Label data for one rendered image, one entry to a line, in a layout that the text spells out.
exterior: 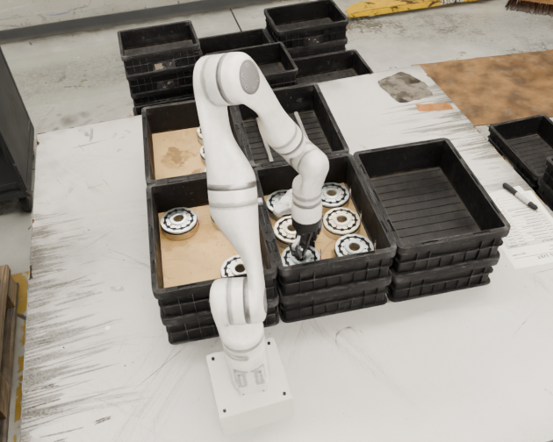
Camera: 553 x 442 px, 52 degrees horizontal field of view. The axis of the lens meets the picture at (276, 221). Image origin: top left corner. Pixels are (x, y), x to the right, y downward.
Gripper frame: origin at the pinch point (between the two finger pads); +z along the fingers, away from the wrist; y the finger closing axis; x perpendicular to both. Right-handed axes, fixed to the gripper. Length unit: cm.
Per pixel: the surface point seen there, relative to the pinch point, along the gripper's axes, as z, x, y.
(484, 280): 13, -42, 26
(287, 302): 4.7, -2.2, -13.5
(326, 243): 2.4, -2.2, 7.4
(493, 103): 86, -1, 228
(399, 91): 15, 17, 106
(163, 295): -6.7, 19.1, -33.5
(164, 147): 3, 65, 19
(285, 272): -7.0, -2.0, -13.5
